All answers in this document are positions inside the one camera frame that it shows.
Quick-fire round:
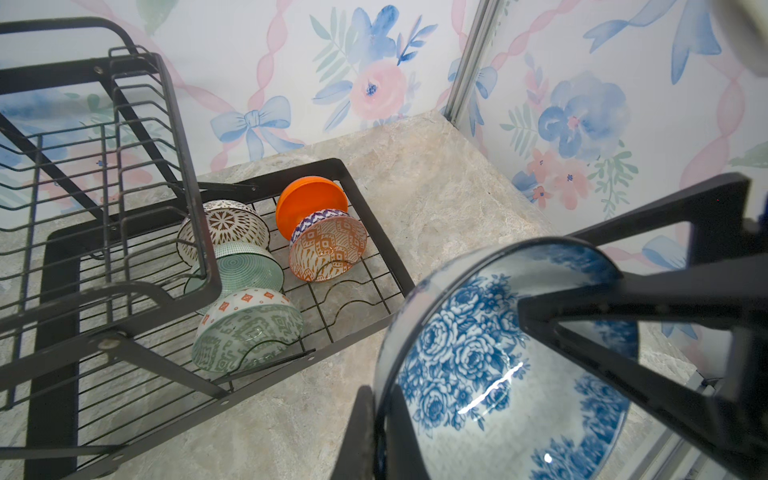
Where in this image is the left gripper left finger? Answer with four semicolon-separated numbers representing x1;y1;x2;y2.
330;385;429;479

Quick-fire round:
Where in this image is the mint green ribbed bowl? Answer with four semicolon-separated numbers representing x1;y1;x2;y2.
214;241;285;296

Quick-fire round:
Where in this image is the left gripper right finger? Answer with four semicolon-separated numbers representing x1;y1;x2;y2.
520;173;767;477

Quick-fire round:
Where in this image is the white patterned lattice bowl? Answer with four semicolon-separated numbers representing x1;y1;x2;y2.
176;199;270;266

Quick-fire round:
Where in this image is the orange plastic bowl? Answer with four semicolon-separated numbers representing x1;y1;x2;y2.
276;176;348;240

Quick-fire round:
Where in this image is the black wire dish rack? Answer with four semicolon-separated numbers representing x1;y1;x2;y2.
1;17;414;479

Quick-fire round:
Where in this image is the right aluminium corner post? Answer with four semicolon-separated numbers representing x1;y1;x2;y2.
444;0;502;126

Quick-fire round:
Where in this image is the blue white floral bowl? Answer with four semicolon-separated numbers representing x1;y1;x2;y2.
374;237;630;479

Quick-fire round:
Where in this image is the red orange patterned bowl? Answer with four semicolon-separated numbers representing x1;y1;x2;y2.
289;209;368;282

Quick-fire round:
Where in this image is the green white patterned bowl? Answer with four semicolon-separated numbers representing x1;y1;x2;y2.
191;287;304;374

